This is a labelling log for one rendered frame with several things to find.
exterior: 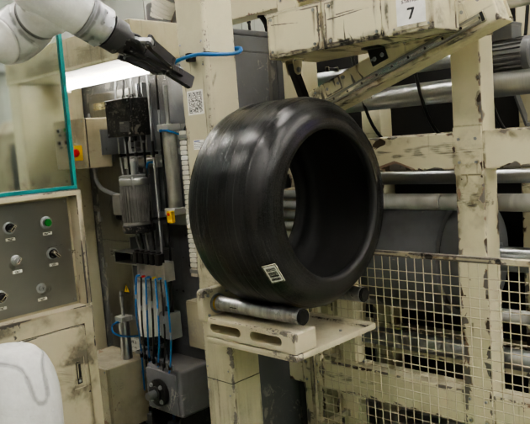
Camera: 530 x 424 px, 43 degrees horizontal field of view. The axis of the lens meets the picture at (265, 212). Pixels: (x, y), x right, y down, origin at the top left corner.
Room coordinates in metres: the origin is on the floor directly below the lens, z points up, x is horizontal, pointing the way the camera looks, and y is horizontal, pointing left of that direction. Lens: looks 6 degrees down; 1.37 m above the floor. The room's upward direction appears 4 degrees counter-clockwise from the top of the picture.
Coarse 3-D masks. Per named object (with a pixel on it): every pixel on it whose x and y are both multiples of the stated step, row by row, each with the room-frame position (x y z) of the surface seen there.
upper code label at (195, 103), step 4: (188, 92) 2.11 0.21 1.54; (192, 92) 2.10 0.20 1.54; (196, 92) 2.08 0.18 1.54; (200, 92) 2.07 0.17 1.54; (188, 96) 2.11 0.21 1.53; (192, 96) 2.10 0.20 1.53; (196, 96) 2.08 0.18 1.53; (200, 96) 2.07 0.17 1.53; (188, 100) 2.11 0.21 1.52; (192, 100) 2.10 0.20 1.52; (196, 100) 2.08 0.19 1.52; (200, 100) 2.07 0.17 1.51; (188, 104) 2.11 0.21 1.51; (192, 104) 2.10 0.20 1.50; (196, 104) 2.09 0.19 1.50; (200, 104) 2.07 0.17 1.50; (188, 108) 2.11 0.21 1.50; (192, 108) 2.10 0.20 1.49; (196, 108) 2.09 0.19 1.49; (200, 108) 2.07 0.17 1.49; (188, 112) 2.11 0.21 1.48; (192, 112) 2.10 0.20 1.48; (196, 112) 2.09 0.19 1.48; (200, 112) 2.07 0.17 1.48
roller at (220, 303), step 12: (216, 300) 1.96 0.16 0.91; (228, 300) 1.93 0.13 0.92; (240, 300) 1.90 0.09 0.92; (252, 300) 1.89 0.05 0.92; (240, 312) 1.89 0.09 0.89; (252, 312) 1.85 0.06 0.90; (264, 312) 1.82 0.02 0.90; (276, 312) 1.79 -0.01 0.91; (288, 312) 1.76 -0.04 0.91; (300, 312) 1.74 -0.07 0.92; (300, 324) 1.74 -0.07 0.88
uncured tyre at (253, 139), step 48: (240, 144) 1.74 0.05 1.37; (288, 144) 1.72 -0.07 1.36; (336, 144) 2.11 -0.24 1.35; (192, 192) 1.81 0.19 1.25; (240, 192) 1.68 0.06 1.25; (336, 192) 2.18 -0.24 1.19; (240, 240) 1.68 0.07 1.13; (288, 240) 1.70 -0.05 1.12; (336, 240) 2.14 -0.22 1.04; (240, 288) 1.81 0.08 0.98; (288, 288) 1.73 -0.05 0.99; (336, 288) 1.84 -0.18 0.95
